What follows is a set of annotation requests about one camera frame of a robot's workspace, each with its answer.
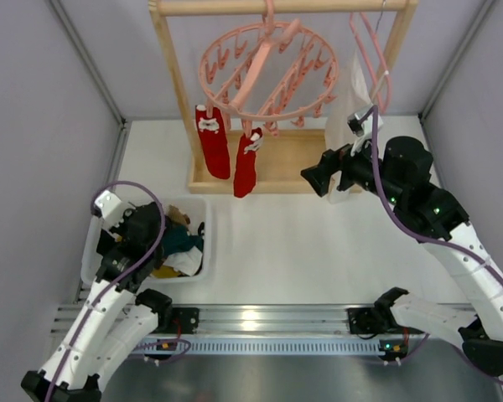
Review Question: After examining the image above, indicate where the white plastic basket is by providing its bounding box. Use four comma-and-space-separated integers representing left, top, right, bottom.
80, 194, 214, 286

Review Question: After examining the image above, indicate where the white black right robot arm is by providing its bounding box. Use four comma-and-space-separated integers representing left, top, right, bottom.
300, 137, 503, 378

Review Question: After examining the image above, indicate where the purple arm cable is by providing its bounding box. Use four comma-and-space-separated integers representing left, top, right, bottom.
44, 179, 193, 402
360, 104, 503, 390

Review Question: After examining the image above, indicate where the aluminium rail base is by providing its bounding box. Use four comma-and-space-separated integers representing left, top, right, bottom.
49, 304, 503, 365

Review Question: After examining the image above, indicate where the brown striped sock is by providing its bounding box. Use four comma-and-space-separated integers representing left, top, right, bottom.
166, 204, 190, 226

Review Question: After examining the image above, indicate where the dark green sock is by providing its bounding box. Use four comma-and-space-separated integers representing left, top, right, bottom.
160, 225, 204, 259

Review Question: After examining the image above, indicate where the yellow sock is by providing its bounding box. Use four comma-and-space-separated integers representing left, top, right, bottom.
151, 265, 183, 279

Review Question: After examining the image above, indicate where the pink round clip hanger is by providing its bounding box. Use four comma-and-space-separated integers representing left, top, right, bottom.
198, 1, 340, 135

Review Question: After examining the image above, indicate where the red sock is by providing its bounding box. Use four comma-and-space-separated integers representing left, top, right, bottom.
233, 127, 263, 198
195, 105, 231, 180

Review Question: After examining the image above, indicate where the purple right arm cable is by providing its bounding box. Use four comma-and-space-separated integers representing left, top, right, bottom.
360, 104, 503, 390

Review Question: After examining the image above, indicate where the white folded sock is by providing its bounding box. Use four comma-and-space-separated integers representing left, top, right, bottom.
164, 247, 203, 276

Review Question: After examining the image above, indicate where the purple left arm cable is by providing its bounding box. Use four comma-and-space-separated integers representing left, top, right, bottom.
44, 179, 193, 402

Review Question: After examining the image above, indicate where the pink clothes hanger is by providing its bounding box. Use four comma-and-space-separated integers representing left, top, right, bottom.
349, 12, 392, 113

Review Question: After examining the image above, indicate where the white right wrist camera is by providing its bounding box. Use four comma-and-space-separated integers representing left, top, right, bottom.
347, 104, 383, 157

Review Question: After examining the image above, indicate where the wooden clothes rack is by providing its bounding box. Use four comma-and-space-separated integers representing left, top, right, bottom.
148, 1, 417, 195

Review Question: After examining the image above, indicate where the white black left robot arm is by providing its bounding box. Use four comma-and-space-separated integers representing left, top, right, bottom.
21, 202, 172, 401

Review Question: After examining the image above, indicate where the white hanging cloth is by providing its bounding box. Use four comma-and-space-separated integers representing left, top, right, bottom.
324, 52, 381, 205

